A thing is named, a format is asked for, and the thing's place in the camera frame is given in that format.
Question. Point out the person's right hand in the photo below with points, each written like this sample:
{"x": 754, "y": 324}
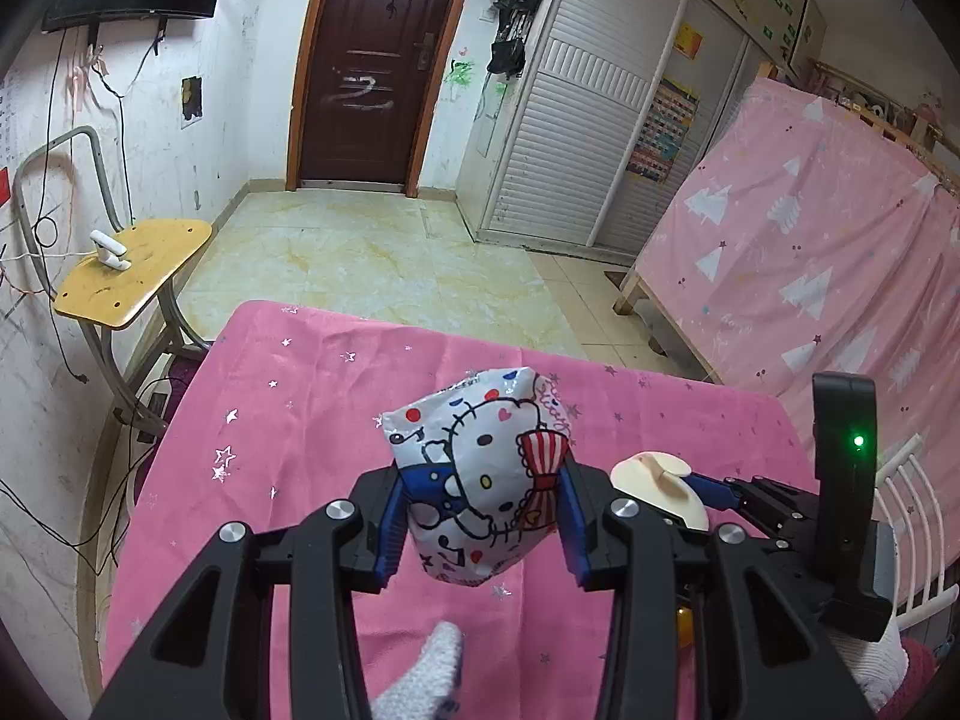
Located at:
{"x": 874, "y": 664}

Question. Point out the black hanging bag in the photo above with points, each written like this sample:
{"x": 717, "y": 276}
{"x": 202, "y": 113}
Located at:
{"x": 514, "y": 15}

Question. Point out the person's left hand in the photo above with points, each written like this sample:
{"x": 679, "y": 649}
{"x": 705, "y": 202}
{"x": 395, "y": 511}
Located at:
{"x": 442, "y": 652}

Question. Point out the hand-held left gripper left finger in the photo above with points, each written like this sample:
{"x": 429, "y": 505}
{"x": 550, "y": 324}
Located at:
{"x": 390, "y": 525}

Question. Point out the metal chair with wooden seat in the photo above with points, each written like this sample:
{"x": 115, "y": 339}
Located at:
{"x": 135, "y": 262}

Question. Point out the power strip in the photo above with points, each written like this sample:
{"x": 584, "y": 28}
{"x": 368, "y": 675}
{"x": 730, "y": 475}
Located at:
{"x": 154, "y": 405}

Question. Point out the orange wardrobe sticker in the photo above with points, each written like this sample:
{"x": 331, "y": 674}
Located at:
{"x": 690, "y": 41}

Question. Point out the person's right forearm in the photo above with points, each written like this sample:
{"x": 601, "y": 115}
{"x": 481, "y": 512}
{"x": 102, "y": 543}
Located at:
{"x": 911, "y": 682}

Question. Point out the pink star tablecloth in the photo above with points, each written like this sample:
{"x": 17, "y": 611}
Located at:
{"x": 262, "y": 405}

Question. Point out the colourful chart poster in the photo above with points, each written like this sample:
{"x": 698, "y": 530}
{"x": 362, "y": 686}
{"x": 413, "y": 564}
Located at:
{"x": 664, "y": 131}

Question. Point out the open wall socket box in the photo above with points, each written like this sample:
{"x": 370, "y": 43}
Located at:
{"x": 193, "y": 97}

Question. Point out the cartoon print foil bag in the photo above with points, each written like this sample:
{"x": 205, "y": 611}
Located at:
{"x": 480, "y": 450}

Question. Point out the dark brown door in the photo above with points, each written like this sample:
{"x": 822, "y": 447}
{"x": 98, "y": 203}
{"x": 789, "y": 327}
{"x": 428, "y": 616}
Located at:
{"x": 367, "y": 60}

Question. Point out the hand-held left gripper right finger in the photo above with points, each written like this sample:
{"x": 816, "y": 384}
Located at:
{"x": 570, "y": 532}

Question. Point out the wooden bed frame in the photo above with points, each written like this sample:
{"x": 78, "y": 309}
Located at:
{"x": 630, "y": 292}

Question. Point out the white charger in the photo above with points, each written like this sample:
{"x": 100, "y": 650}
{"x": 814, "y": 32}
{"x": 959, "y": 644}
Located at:
{"x": 109, "y": 251}

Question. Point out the pink tree print sheet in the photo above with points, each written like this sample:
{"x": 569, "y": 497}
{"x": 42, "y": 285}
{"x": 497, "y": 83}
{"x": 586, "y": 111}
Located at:
{"x": 825, "y": 240}

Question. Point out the white louvered wardrobe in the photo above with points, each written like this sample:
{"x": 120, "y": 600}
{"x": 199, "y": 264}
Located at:
{"x": 585, "y": 112}

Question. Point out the white metal rack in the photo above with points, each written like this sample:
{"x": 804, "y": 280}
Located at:
{"x": 911, "y": 510}

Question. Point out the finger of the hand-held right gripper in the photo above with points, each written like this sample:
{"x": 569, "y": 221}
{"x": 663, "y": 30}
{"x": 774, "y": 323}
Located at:
{"x": 712, "y": 493}

